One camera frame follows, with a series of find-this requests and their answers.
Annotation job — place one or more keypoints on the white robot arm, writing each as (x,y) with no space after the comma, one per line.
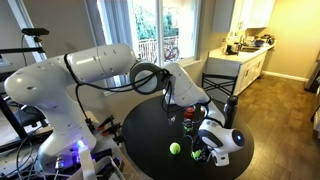
(45,85)

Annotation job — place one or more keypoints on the grey window curtain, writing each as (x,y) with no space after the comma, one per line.
(111,21)

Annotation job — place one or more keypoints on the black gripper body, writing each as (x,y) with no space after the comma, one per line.
(198,144)

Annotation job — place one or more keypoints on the white kitchen counter cabinet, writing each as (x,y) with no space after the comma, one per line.
(246,65)

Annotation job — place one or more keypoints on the green tennis ball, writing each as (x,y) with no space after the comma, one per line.
(198,153)
(175,148)

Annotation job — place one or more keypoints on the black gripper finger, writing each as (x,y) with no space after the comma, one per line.
(202,158)
(193,155)

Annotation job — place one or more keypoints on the black metal chair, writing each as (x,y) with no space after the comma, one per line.
(219,87)

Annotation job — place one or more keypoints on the clear tennis ball canister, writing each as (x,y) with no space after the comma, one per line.
(188,118)

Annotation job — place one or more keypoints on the round black table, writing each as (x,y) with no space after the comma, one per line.
(149,131)

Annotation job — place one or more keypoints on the white upper kitchen cabinet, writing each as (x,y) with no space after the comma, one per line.
(236,15)

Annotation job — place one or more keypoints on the orange black clamps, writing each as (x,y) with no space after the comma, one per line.
(109,127)

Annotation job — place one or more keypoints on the dark metal water bottle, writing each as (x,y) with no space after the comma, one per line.
(230,110)

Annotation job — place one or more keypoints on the black camera on stand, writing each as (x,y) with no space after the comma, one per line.
(35,31)

